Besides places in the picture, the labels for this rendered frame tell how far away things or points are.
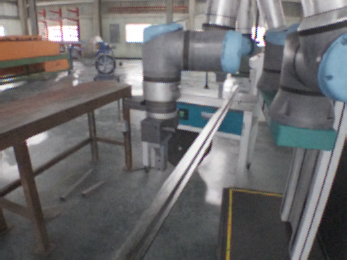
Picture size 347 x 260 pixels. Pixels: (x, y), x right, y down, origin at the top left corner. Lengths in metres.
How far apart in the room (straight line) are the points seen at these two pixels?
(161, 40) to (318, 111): 0.45
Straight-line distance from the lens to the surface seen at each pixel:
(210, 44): 0.50
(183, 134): 2.11
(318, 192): 1.02
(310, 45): 0.55
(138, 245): 0.59
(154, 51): 0.52
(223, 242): 1.22
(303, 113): 0.71
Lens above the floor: 1.19
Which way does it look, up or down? 19 degrees down
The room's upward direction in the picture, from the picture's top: 1 degrees clockwise
